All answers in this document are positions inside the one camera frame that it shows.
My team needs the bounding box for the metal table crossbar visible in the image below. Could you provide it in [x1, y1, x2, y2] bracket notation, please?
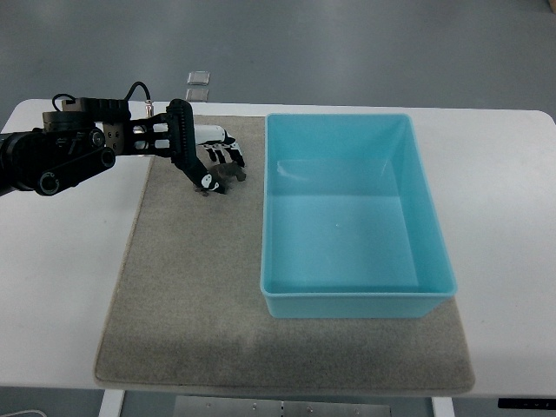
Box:
[173, 396, 392, 417]

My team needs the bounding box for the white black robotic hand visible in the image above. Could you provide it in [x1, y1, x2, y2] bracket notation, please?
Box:
[189, 125, 245, 187]

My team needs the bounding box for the grey felt mat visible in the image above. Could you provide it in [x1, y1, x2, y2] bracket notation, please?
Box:
[94, 116, 474, 396]

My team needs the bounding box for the lower floor socket plate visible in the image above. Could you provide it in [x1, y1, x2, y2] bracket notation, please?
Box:
[185, 88, 209, 103]

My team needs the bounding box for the white table leg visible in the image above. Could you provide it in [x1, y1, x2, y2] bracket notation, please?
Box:
[431, 397, 455, 417]
[97, 389, 125, 417]

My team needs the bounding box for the blue plastic box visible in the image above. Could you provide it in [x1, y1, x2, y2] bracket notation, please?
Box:
[261, 114, 457, 319]

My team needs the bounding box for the white right table leg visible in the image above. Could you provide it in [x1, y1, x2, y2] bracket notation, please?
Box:
[431, 397, 455, 417]

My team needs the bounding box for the brown toy hippo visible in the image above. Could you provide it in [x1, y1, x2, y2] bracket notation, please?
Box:
[195, 162, 247, 196]

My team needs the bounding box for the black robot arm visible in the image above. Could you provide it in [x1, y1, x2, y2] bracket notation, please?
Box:
[1, 96, 214, 196]

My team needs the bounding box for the white left table leg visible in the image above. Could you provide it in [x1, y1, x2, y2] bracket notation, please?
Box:
[97, 389, 125, 417]

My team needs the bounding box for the black table control panel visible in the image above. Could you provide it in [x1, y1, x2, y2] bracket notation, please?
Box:
[497, 398, 556, 411]

